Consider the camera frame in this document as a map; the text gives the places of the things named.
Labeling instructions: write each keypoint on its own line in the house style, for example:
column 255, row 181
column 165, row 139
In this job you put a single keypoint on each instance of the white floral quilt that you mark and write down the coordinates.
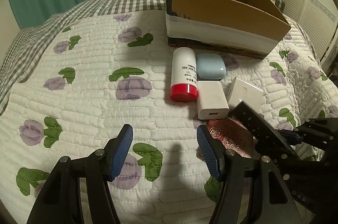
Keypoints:
column 95, row 76

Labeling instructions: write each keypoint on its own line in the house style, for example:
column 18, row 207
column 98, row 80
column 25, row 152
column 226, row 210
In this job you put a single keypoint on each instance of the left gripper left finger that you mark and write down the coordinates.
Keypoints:
column 59, row 200

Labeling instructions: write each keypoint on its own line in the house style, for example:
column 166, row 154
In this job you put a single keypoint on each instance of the white square box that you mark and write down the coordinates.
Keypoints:
column 241, row 91

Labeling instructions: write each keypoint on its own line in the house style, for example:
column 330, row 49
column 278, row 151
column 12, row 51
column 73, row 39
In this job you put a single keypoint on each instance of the light blue earbud case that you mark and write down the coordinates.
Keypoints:
column 210, row 66

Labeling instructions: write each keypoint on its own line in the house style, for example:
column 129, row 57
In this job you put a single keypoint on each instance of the white power adapter cube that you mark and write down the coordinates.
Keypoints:
column 211, row 101

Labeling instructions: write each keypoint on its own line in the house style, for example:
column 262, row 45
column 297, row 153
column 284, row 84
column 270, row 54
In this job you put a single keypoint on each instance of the cardboard box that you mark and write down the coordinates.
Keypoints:
column 251, row 28

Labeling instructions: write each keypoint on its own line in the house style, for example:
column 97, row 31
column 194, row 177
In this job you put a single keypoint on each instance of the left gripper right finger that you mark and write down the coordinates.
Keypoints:
column 270, row 201

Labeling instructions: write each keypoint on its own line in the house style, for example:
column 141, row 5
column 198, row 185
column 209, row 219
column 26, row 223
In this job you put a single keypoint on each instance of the grey checkered bedsheet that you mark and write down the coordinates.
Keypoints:
column 28, row 46

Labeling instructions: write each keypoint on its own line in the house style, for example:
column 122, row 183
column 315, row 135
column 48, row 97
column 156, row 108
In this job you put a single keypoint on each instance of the white bottle red cap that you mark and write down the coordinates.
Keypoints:
column 183, row 76

